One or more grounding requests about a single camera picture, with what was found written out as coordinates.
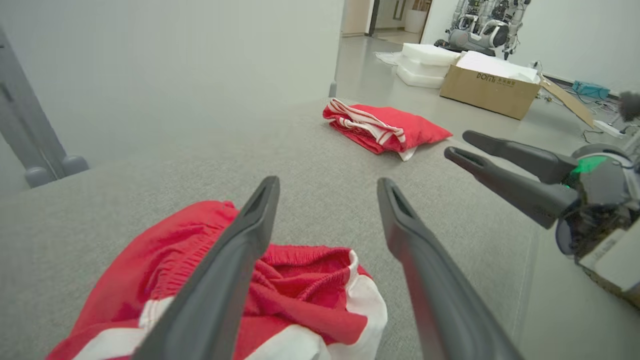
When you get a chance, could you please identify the white foam slab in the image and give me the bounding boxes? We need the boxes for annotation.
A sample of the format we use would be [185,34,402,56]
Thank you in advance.
[399,56,451,79]
[395,66,446,90]
[402,42,462,67]
[457,50,542,84]

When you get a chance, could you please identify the grey white background robot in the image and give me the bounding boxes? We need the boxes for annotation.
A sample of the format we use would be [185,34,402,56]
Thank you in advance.
[434,0,532,60]

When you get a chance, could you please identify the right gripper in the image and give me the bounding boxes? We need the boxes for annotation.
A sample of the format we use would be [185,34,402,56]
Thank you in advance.
[443,129,640,259]

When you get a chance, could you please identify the red printed jersey shirt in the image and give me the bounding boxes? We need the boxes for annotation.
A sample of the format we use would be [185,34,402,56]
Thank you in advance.
[322,98,454,162]

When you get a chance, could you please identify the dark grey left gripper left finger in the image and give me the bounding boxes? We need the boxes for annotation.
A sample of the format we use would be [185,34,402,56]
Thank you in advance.
[132,175,281,360]

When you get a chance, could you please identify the teal box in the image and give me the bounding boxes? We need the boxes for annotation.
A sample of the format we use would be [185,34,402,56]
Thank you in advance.
[571,80,611,101]

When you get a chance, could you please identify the white thin foam sheet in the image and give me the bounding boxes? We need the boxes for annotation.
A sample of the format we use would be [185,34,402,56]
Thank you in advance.
[375,50,406,66]

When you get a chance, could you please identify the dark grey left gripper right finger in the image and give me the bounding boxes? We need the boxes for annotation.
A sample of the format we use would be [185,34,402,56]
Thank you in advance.
[377,177,524,360]

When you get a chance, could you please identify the white power strip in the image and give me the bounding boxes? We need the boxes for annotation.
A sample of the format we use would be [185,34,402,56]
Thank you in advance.
[592,119,626,140]

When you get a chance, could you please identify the red shorts with white trim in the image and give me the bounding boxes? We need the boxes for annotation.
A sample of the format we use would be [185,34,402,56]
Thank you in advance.
[46,200,389,360]

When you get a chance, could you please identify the brown cardboard box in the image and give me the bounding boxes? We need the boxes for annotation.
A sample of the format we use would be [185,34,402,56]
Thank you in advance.
[439,64,597,129]

